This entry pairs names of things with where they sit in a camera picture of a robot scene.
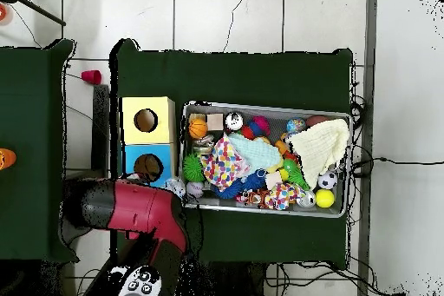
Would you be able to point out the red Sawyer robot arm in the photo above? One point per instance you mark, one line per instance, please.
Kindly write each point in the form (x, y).
(138, 205)

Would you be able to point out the large green spiky ball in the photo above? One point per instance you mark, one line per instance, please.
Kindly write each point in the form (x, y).
(192, 167)

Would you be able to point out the silver mesh bin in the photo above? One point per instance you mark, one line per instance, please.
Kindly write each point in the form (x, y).
(242, 211)

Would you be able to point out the cream waffle cloth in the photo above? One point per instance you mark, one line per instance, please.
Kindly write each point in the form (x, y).
(321, 146)

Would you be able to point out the red round object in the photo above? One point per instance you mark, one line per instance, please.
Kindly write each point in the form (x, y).
(2, 12)

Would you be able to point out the small soccer ball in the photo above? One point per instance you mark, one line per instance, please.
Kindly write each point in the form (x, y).
(327, 179)

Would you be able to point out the wooden block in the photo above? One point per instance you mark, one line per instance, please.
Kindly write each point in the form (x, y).
(215, 121)

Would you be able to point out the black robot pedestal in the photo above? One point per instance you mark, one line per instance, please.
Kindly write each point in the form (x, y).
(222, 282)

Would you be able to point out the orange toy basketball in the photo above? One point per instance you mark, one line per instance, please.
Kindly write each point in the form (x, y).
(197, 128)

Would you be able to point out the clear crinkled plastic packet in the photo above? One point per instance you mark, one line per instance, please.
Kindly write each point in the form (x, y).
(175, 186)

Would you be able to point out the wooden box with three holes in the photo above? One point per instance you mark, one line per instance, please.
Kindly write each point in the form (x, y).
(163, 129)

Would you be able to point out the polka-dot cloth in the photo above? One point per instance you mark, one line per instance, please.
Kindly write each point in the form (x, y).
(223, 164)

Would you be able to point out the orange object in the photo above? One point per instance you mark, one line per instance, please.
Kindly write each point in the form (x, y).
(7, 159)

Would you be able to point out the mint waffle cloth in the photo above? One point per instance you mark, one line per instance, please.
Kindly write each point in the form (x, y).
(256, 152)

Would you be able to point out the white toy baseball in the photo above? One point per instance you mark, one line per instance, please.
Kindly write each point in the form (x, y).
(195, 189)

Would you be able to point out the yellow ball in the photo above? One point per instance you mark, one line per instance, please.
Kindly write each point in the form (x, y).
(324, 198)

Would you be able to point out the red plastic cup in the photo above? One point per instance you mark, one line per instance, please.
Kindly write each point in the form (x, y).
(91, 77)

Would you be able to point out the dark green table cloth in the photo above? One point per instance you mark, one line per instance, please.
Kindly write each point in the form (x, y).
(242, 77)
(31, 101)

